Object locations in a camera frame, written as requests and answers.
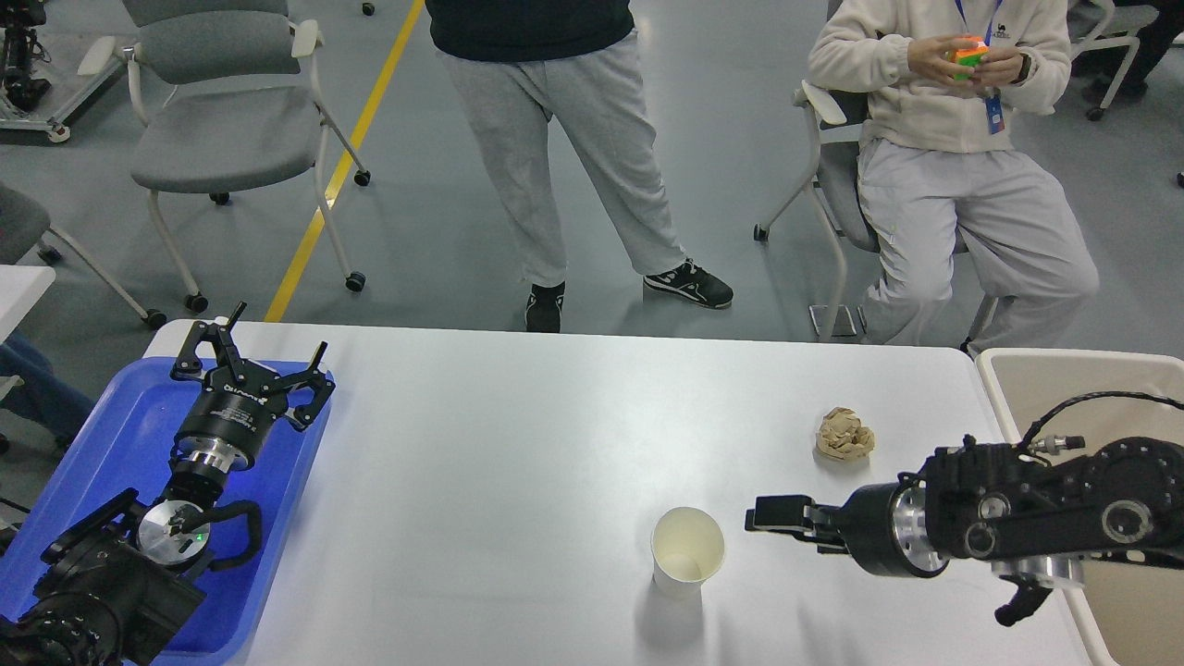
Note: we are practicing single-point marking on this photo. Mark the grey office chair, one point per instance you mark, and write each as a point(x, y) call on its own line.
point(230, 100)

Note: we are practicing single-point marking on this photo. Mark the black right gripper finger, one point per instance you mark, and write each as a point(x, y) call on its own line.
point(827, 544)
point(795, 516)

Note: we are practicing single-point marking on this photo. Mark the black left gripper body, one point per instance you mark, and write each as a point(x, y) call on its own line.
point(232, 417)

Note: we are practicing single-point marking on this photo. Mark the white chair top right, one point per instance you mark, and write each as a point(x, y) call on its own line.
point(1096, 26)

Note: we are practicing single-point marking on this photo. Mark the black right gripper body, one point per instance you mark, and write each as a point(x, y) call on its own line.
point(883, 527)

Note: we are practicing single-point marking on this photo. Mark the colourful puzzle cube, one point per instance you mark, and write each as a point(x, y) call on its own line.
point(971, 56)

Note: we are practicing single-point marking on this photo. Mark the white paper cup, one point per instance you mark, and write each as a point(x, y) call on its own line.
point(688, 548)

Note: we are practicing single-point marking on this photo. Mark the beige plastic bin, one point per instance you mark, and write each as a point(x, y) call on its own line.
point(1126, 614)

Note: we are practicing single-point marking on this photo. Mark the blue plastic tray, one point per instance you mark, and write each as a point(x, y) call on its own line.
point(126, 443)

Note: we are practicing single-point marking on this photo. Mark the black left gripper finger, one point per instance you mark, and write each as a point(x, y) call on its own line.
point(302, 415)
point(188, 367)

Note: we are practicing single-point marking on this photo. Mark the white side table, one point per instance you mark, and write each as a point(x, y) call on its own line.
point(22, 286)

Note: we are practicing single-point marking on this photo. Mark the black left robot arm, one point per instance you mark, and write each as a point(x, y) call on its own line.
point(157, 539)

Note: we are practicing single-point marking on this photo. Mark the seated person in cream jacket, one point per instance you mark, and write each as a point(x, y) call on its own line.
point(937, 165)

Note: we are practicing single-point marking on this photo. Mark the grey chair under seated person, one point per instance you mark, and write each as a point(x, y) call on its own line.
point(830, 183)

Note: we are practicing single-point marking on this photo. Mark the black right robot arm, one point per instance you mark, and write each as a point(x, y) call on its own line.
point(1032, 510)

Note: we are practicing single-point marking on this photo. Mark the crumpled brown paper ball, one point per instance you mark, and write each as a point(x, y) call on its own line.
point(842, 436)

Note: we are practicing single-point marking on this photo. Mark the equipment cart top left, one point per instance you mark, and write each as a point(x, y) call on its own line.
point(48, 77)

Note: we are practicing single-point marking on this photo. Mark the person in blue jeans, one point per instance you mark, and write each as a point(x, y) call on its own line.
point(42, 397)

